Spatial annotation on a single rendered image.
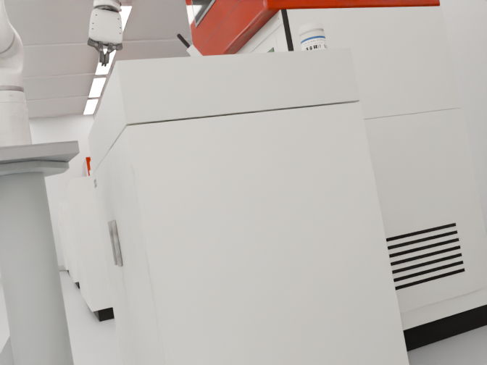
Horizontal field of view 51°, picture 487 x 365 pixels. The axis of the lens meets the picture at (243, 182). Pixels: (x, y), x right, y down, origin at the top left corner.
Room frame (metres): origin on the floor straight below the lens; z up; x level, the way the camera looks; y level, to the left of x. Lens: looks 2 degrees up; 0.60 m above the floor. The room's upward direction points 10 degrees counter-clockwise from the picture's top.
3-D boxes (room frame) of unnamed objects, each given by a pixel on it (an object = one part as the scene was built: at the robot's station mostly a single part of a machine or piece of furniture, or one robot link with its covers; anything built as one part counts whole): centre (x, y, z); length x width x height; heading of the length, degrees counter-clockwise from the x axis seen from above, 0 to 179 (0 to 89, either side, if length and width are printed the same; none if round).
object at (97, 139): (1.73, 0.42, 0.89); 0.55 x 0.09 x 0.14; 22
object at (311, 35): (1.42, -0.26, 1.01); 0.07 x 0.07 x 0.10
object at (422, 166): (2.19, -0.39, 0.41); 0.82 x 0.70 x 0.82; 22
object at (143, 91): (1.41, 0.01, 0.89); 0.62 x 0.35 x 0.14; 112
